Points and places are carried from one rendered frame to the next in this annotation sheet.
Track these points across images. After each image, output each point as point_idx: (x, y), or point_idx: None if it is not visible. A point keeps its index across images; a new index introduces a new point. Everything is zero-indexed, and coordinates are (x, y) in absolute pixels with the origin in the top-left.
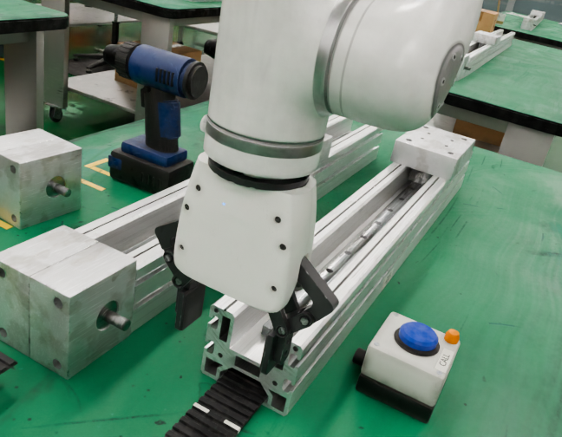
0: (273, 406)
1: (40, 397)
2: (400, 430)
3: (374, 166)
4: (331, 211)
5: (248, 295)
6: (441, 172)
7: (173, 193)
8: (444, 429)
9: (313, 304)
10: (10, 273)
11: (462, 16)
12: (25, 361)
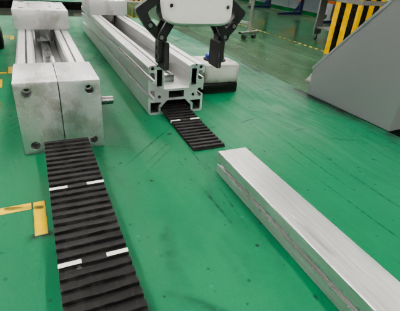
0: (193, 108)
1: (107, 155)
2: (233, 96)
3: None
4: (111, 33)
5: (216, 17)
6: (121, 12)
7: (27, 44)
8: (241, 90)
9: (236, 15)
10: (37, 88)
11: None
12: None
